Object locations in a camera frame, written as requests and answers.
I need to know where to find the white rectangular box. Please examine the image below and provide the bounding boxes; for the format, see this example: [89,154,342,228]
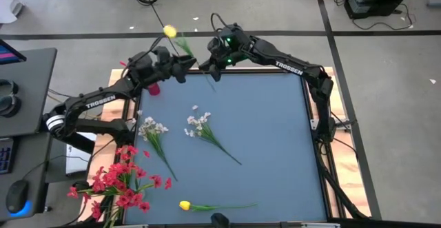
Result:
[65,133,97,176]

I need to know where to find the black headphones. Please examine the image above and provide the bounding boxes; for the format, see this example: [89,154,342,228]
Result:
[0,79,20,118]

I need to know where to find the dark grey desk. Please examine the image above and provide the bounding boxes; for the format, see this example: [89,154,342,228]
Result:
[0,47,58,139]
[0,133,49,222]

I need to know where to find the white artificial flower spray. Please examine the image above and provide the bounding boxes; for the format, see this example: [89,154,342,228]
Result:
[183,105,243,166]
[136,110,179,183]

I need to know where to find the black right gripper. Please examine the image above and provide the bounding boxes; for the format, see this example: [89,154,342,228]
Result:
[199,23,249,83]

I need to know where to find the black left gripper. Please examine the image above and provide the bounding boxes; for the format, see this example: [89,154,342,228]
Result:
[136,46,197,84]

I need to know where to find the yellow artificial tulip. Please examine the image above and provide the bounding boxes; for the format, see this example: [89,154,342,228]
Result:
[163,24,217,93]
[178,200,258,211]

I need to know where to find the thin black floor cable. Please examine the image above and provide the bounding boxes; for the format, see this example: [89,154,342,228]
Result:
[332,0,416,32]

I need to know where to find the long black floor cable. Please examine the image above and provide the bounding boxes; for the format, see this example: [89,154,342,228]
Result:
[141,0,191,69]

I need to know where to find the blue table mat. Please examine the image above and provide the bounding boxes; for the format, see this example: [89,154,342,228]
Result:
[124,72,327,224]

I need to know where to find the black rounded object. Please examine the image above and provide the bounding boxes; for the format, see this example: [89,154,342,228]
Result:
[210,213,230,228]

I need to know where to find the computer monitor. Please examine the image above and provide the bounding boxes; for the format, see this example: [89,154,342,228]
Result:
[0,39,28,66]

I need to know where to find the black keyboard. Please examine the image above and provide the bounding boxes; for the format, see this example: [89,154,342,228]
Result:
[0,138,13,176]

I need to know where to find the black metal table frame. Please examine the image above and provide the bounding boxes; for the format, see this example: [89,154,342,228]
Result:
[82,57,371,228]

